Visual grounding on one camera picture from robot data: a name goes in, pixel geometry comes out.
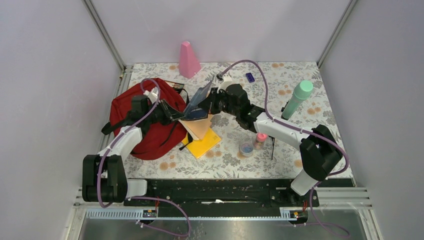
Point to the red student backpack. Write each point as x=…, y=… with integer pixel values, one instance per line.
x=158, y=138

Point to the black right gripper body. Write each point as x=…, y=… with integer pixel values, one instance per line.
x=220, y=103

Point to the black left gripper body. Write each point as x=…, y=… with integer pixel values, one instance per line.
x=158, y=115

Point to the slotted cable duct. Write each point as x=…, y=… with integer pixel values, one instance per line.
x=258, y=214

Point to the yellow notebook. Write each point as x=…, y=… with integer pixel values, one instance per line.
x=199, y=147

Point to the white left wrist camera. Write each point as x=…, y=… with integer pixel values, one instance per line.
x=152, y=95

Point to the small purple eraser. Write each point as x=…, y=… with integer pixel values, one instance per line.
x=250, y=77

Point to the floral table mat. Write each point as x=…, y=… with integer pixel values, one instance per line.
x=273, y=87

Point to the pink capped small bottle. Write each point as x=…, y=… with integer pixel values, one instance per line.
x=259, y=141

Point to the orange paper folder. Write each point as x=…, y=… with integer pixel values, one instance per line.
x=197, y=128

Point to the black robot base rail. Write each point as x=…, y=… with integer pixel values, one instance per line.
x=235, y=195

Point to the clear cup with colourful bits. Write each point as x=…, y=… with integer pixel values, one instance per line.
x=246, y=148

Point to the pink cone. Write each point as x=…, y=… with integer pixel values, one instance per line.
x=189, y=64

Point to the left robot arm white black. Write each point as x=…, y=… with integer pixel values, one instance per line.
x=103, y=174

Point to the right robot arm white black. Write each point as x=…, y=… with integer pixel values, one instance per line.
x=318, y=149

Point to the mint green bottle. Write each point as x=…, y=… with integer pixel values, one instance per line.
x=301, y=92

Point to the dark blue book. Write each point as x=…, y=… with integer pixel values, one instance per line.
x=193, y=112

